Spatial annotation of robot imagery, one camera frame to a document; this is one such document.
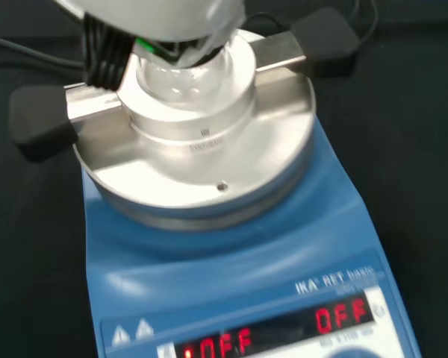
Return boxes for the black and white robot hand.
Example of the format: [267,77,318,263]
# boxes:
[54,0,248,70]

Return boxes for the heater with blue base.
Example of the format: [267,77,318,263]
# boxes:
[72,66,423,358]

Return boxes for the clear round-bottom glass flask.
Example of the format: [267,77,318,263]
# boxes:
[135,35,233,106]

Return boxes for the black bench cloth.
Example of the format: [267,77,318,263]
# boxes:
[0,0,448,358]

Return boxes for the black ribbed cable bundle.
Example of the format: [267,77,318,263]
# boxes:
[81,12,136,92]

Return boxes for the aluminium heating block, black handles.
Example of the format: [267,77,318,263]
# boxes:
[7,10,361,162]

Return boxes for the thin grey cable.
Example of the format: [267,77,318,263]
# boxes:
[0,35,87,70]

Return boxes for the thin black cable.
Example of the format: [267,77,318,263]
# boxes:
[242,0,380,45]

